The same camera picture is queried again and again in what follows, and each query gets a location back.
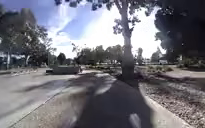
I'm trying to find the large dark tree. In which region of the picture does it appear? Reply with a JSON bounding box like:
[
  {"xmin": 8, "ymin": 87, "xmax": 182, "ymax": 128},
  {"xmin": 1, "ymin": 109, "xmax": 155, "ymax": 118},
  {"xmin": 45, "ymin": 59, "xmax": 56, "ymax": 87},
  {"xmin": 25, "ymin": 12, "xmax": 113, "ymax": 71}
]
[{"xmin": 154, "ymin": 0, "xmax": 205, "ymax": 64}]

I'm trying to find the white vehicle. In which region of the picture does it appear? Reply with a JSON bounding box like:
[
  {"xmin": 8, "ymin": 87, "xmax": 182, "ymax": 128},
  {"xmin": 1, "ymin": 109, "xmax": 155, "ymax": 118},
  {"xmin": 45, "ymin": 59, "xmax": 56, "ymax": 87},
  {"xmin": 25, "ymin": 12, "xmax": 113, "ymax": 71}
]
[{"xmin": 158, "ymin": 59, "xmax": 169, "ymax": 65}]

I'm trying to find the distant row of trees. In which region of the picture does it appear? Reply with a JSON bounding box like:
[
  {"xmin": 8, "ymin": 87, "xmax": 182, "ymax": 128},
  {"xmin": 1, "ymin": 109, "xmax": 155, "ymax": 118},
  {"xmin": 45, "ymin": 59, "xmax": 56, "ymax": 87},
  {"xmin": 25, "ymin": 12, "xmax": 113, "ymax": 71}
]
[{"xmin": 56, "ymin": 44, "xmax": 145, "ymax": 66}]

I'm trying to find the gravel mulch bed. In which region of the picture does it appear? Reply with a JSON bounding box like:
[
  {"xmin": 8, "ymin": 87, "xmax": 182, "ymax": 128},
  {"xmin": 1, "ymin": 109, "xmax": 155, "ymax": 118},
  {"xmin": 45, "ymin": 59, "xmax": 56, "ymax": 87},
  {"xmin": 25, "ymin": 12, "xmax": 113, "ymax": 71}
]
[{"xmin": 136, "ymin": 65, "xmax": 205, "ymax": 128}]

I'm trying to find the grey asphalt road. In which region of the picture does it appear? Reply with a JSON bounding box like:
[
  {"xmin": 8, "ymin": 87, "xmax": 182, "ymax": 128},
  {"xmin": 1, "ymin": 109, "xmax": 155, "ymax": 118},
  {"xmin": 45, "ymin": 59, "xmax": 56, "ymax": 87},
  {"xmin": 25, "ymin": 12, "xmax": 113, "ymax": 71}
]
[{"xmin": 0, "ymin": 67, "xmax": 78, "ymax": 128}]

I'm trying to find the tall tree with pale trunk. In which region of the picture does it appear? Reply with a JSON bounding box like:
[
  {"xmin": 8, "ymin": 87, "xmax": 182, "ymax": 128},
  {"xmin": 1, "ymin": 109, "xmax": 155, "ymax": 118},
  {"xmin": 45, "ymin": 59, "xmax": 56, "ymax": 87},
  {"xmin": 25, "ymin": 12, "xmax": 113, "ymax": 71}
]
[{"xmin": 54, "ymin": 0, "xmax": 158, "ymax": 81}]

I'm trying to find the grey concrete pavement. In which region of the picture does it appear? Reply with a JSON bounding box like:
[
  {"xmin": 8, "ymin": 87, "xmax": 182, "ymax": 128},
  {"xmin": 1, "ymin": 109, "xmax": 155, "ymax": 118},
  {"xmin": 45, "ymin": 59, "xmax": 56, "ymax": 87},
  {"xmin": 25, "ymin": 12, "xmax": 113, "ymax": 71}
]
[{"xmin": 10, "ymin": 69, "xmax": 191, "ymax": 128}]

